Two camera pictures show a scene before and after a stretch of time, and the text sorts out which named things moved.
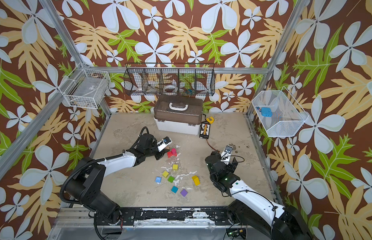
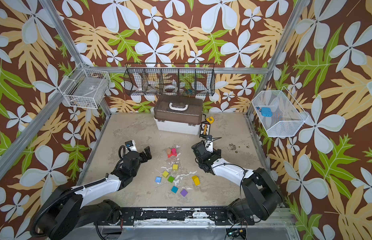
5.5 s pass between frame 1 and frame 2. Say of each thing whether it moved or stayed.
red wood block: stayed
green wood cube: stayed
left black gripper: moved
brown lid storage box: stayed
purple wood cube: stayed
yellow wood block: stayed
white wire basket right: stayed
